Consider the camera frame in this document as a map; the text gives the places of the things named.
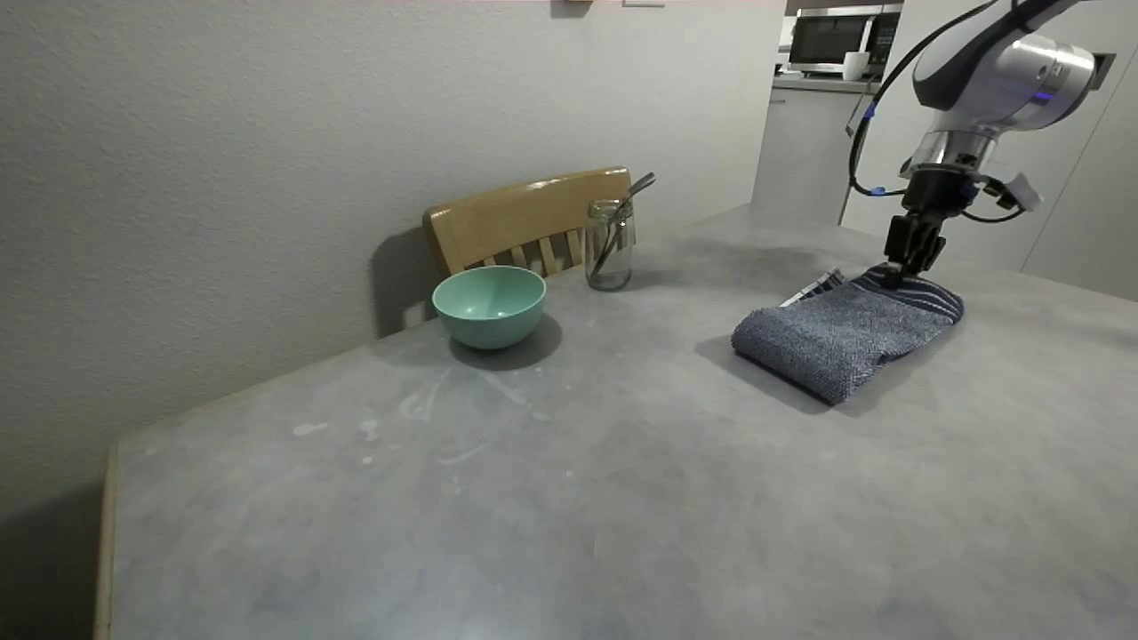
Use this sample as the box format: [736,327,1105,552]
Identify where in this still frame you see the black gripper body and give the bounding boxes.
[901,160,986,229]

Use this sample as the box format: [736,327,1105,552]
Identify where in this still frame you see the blue striped dish towel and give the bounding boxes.
[730,263,967,408]

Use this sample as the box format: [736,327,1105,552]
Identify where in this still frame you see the white kitchen cabinet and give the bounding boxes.
[747,72,890,234]

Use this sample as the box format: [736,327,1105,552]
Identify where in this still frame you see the microwave oven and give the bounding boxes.
[787,4,908,72]

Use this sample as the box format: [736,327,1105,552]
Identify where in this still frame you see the metal utensil in jar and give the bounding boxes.
[597,169,657,277]

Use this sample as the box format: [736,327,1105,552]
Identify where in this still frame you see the clear glass jar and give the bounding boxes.
[582,195,639,293]

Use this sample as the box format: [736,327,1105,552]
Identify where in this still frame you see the wooden chair with cutout backrest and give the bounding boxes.
[402,163,635,334]

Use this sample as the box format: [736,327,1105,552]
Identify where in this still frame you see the teal ceramic bowl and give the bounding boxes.
[427,263,551,356]

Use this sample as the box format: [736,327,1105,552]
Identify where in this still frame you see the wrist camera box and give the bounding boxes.
[992,169,1043,215]

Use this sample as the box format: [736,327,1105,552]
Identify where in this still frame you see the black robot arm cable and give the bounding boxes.
[842,0,1003,199]

